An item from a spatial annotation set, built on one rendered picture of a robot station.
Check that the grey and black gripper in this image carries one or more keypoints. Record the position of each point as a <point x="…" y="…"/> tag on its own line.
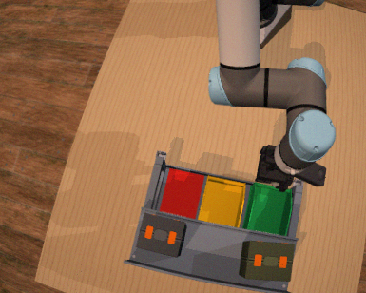
<point x="268" y="172"/>

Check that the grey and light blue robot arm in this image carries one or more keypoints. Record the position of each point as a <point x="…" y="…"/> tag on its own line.
<point x="239" y="81"/>

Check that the green bin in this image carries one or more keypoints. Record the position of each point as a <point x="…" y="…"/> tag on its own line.
<point x="270" y="211"/>

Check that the grey metal shelf rack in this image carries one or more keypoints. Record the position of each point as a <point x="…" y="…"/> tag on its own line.
<point x="211" y="252"/>

